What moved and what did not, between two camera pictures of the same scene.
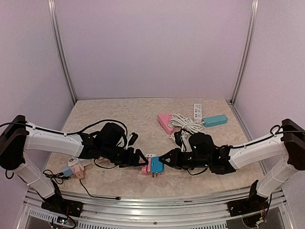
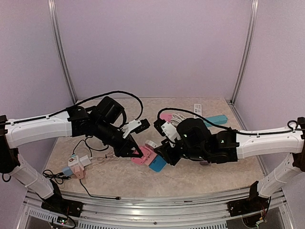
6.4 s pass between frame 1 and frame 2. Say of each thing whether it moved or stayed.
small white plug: moved
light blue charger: stayed
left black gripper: moved
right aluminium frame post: stayed
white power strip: stayed
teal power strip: stayed
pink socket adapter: moved
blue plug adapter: moved
